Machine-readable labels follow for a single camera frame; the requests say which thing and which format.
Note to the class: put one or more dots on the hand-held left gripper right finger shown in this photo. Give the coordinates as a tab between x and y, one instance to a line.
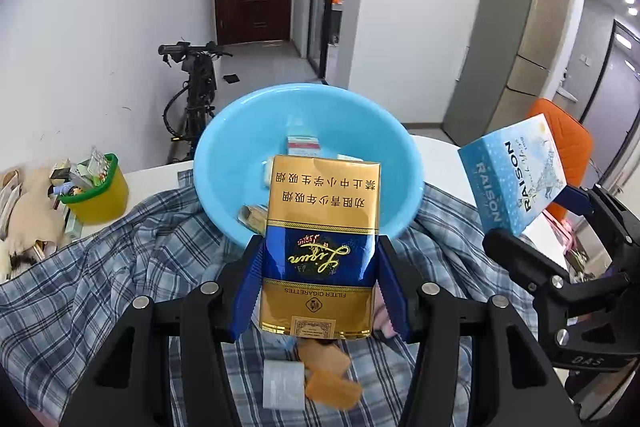
395	297

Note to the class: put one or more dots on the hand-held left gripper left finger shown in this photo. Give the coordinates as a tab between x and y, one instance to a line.
247	292

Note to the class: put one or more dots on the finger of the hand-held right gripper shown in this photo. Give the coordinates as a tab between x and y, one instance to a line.
575	202
520	257

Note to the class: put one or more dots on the light blue dotted box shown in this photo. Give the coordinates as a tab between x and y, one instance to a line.
515	172

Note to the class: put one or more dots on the gold and blue cigarette pack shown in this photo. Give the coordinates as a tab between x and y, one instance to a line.
320	207

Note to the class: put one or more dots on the light blue plastic basin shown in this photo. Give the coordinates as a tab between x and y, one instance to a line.
235	132

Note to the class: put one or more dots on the pink packet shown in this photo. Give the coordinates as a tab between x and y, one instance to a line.
560	232

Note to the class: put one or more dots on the orange chair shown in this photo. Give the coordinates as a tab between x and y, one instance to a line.
570	132

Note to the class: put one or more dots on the pale blue tissue pack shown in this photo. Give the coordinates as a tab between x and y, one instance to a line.
283	384

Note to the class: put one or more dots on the grey interior door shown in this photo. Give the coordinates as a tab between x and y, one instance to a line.
617	82

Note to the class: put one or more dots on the blue plaid cloth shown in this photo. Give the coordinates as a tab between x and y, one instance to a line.
125	257

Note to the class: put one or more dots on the gold and grey refrigerator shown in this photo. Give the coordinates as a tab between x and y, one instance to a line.
500	47

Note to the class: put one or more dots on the yellow bin with green rim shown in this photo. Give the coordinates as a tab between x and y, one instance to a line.
100	202

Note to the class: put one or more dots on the heap of small packets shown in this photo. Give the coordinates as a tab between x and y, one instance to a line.
95	167

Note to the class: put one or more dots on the black floor mat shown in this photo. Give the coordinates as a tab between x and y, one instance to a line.
231	79

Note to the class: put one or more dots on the black electric bicycle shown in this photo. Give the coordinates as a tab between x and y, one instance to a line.
197	77

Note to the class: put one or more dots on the beige plush toy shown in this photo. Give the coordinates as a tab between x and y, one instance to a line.
35	212

